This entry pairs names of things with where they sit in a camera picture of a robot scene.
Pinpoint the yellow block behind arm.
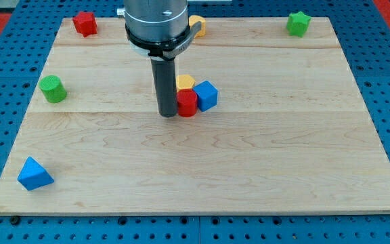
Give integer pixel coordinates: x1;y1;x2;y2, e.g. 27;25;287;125
189;15;206;38

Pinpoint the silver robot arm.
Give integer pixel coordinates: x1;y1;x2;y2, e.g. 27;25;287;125
123;0;202;61

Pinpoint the blue triangle block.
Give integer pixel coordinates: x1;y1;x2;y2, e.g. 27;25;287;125
17;157;54;190

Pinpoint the red cylinder block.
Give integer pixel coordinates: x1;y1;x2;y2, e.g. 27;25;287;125
177;89;198;117

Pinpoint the blue cube block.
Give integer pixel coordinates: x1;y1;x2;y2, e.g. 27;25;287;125
193;81;218;112

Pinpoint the yellow hexagon block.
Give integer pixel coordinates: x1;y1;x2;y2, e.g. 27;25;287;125
176;75;196;92

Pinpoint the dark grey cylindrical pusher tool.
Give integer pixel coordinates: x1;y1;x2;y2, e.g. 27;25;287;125
151;59;177;117

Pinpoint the light wooden board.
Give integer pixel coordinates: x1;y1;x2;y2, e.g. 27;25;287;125
0;17;390;216

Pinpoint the green star block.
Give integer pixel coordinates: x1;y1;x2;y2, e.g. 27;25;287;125
286;11;311;37

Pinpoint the green cylinder block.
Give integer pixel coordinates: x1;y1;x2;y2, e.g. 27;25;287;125
39;75;67;103

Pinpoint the red star block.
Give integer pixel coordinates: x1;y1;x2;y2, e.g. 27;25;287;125
72;12;98;37

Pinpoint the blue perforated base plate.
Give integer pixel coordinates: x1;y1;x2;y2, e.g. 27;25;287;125
0;1;390;243

